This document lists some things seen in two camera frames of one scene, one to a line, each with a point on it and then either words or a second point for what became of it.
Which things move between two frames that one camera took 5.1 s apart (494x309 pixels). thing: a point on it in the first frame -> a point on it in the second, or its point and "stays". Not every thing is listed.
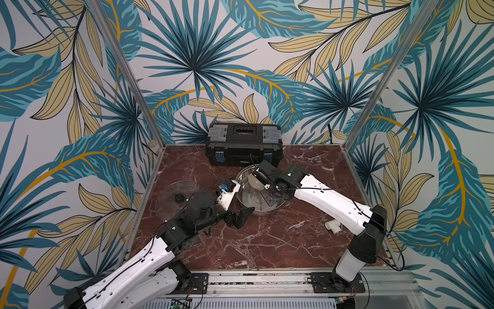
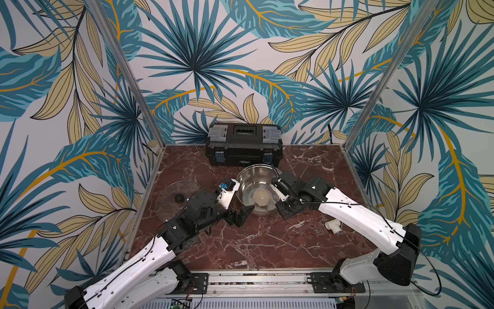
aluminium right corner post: [411, 37] stays
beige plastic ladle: [254, 183] -> [262, 196]
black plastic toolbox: [240, 144] stays
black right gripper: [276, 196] -> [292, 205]
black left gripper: [242, 217] stays
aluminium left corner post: [117, 49] stays
